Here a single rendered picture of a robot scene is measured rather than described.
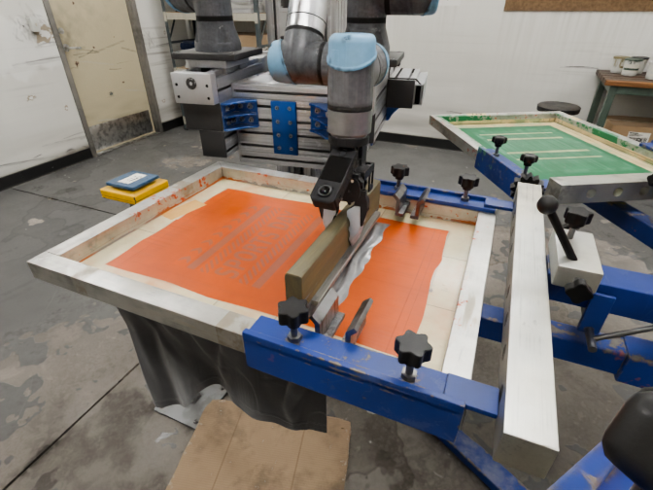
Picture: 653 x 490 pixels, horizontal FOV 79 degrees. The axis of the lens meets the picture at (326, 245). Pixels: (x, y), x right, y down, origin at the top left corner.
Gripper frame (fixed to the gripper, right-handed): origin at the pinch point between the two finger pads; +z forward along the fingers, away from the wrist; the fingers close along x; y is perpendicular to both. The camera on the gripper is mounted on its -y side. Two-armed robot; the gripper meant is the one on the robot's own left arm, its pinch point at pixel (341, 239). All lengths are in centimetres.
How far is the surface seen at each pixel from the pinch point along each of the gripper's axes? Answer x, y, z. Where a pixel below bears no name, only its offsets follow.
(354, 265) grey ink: -3.2, -1.2, 4.6
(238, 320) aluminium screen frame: 6.4, -26.0, 1.8
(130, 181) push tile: 68, 11, 3
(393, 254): -8.9, 6.7, 5.0
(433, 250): -16.4, 11.6, 4.9
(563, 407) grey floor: -71, 71, 99
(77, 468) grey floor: 88, -25, 101
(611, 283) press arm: -43.9, -1.6, -3.6
